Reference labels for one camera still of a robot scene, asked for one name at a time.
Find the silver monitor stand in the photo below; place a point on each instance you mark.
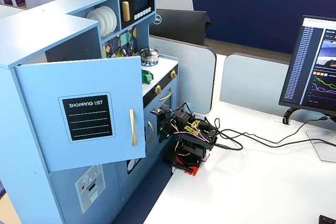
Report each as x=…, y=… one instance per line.
x=321, y=145

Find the blue toy kitchen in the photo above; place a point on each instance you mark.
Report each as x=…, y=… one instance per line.
x=31, y=37

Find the black keyboard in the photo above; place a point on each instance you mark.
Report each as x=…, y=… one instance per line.
x=328, y=220

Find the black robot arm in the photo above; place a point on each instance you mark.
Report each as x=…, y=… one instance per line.
x=195, y=134

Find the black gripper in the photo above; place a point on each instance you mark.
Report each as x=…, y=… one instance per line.
x=165, y=129

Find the red arm base mount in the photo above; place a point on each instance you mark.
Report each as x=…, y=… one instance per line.
x=194, y=167

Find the white stacked plates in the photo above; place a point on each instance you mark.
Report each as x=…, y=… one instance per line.
x=110, y=22

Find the black Dell monitor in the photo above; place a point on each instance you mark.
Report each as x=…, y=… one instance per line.
x=178, y=26

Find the monitor showing graphs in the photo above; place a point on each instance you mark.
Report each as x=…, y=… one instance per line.
x=312, y=64

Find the steel toy pot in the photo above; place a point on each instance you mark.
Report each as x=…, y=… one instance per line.
x=149, y=55

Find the blue stove burner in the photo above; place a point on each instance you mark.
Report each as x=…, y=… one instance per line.
x=149, y=64

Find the blue shopping list fridge door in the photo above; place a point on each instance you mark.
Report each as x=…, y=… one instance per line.
x=78, y=90

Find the white toy plate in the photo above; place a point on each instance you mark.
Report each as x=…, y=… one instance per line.
x=95, y=13
x=89, y=15
x=101, y=14

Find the grey rounded desk divider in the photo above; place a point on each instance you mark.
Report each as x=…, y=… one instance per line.
x=194, y=77
x=252, y=82

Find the gold stove knob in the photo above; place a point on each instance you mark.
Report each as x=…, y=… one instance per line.
x=157, y=89
x=173, y=74

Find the green recipient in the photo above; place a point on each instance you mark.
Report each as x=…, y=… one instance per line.
x=147, y=75

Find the small wrist camera board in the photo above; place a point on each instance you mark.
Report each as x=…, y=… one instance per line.
x=157, y=111

